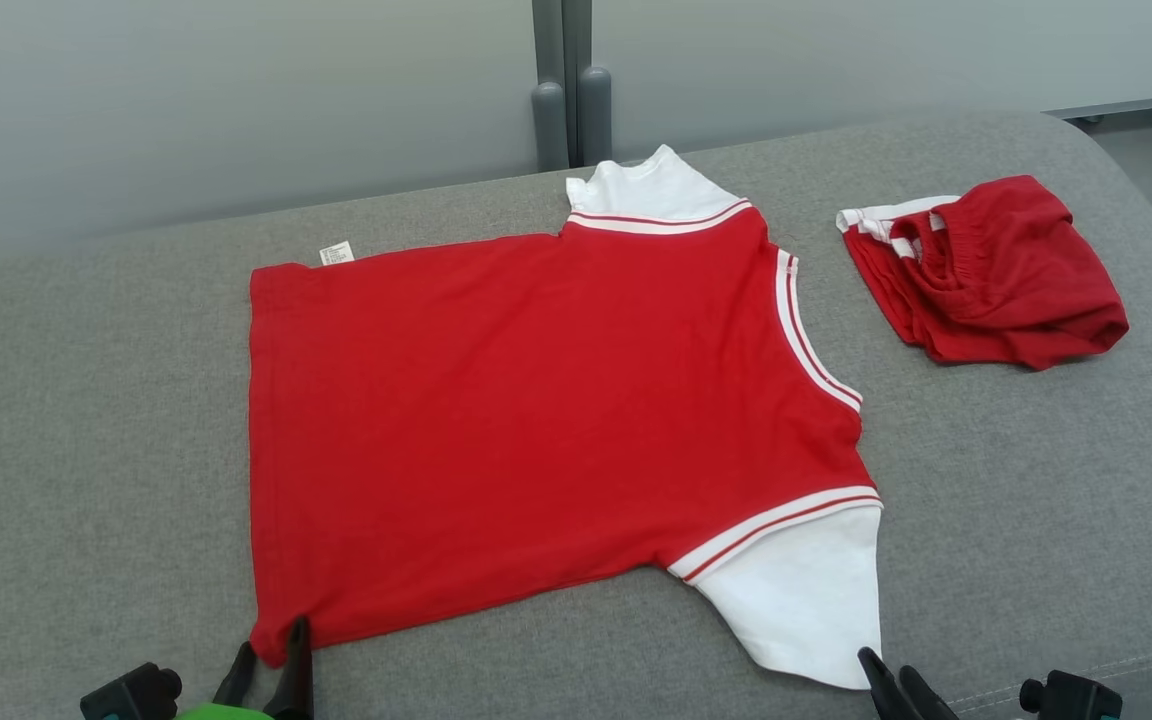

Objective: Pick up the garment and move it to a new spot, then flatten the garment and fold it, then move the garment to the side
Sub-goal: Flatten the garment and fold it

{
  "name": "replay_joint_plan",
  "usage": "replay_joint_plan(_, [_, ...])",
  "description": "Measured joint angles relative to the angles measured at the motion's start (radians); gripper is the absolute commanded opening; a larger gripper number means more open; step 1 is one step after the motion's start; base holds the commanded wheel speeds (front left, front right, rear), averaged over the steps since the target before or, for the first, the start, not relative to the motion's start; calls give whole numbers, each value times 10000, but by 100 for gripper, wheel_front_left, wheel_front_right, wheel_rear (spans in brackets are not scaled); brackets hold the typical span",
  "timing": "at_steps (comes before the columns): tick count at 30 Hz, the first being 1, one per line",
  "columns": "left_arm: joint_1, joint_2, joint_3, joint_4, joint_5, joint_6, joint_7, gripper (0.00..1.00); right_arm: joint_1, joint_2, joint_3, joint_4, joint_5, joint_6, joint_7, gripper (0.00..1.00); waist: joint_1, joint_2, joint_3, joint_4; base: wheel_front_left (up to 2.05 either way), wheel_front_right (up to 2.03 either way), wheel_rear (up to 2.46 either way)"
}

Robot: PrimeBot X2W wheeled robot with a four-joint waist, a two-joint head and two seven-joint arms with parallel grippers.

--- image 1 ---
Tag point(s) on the grey metal partition post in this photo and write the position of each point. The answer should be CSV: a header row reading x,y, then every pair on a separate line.
x,y
548,100
594,110

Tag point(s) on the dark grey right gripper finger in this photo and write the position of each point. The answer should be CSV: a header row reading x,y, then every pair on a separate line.
x,y
931,705
886,695

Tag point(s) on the red jersey with white sleeves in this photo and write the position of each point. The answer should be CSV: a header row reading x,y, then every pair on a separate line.
x,y
536,420

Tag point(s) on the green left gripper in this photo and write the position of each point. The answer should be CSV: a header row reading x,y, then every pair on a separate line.
x,y
226,713

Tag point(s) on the red Bulls 23 shorts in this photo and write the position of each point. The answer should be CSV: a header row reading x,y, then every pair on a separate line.
x,y
1016,280

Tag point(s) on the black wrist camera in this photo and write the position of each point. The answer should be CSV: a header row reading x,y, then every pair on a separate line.
x,y
1071,698
131,695

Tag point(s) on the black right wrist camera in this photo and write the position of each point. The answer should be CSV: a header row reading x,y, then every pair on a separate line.
x,y
1071,698

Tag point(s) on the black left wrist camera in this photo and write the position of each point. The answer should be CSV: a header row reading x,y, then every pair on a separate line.
x,y
131,695

